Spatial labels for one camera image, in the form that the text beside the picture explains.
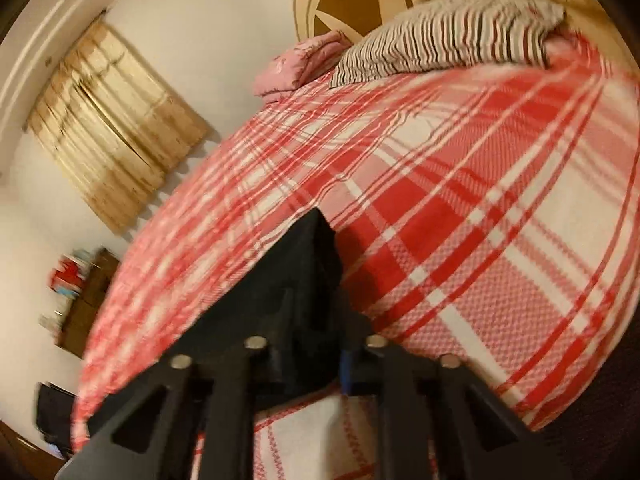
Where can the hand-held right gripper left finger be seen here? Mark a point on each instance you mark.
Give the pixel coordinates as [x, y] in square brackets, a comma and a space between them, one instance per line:
[235, 375]

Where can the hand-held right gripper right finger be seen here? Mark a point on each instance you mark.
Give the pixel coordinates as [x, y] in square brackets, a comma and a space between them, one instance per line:
[346, 372]

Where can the black pants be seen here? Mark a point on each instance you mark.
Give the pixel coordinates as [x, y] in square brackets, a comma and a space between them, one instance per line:
[310, 260]

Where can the brown wooden desk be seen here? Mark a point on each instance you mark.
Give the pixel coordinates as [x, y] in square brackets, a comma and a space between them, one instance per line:
[87, 310]

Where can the dark chair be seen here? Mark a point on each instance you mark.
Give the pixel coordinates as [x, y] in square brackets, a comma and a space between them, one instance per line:
[52, 415]

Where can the bed with red plaid sheet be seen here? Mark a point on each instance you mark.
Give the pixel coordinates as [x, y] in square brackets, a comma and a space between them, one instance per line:
[450, 210]

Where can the red gift bag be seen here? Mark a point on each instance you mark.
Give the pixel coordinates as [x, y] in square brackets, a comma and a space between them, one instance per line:
[69, 275]

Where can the beige window curtain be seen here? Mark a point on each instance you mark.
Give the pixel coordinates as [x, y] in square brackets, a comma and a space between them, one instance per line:
[115, 130]

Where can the folded pink blanket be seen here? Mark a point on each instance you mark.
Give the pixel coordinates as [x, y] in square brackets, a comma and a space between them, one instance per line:
[295, 62]

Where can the striped pillow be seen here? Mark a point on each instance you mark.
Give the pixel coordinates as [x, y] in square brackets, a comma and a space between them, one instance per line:
[440, 35]

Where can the cream and brown headboard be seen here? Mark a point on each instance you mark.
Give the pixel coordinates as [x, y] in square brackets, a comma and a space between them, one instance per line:
[345, 10]

